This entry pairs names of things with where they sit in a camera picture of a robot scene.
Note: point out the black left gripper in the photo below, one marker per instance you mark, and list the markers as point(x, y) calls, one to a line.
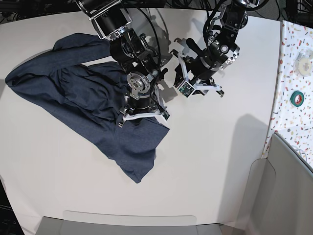
point(202, 69)

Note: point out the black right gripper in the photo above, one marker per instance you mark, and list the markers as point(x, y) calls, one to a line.
point(144, 107)

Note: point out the dark blue t-shirt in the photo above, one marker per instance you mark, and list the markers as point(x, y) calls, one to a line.
point(86, 96)

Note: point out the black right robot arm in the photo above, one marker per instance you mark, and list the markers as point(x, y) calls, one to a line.
point(140, 61)

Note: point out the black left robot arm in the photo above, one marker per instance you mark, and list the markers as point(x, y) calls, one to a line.
point(222, 26)

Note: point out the green tape roll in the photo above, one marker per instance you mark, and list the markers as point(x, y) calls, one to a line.
point(297, 98)

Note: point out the clear tape spool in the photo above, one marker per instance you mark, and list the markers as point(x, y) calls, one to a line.
point(303, 64)

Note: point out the terrazzo patterned side board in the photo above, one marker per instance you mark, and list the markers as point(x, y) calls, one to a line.
point(293, 124)

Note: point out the grey bin front edge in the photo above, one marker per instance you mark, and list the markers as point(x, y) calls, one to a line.
point(84, 223)

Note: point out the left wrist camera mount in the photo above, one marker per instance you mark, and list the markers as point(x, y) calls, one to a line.
point(182, 77)

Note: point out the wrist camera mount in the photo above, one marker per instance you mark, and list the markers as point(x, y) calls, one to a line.
point(182, 77)
point(157, 99)

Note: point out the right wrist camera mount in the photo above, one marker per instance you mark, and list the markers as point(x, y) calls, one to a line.
point(157, 99)

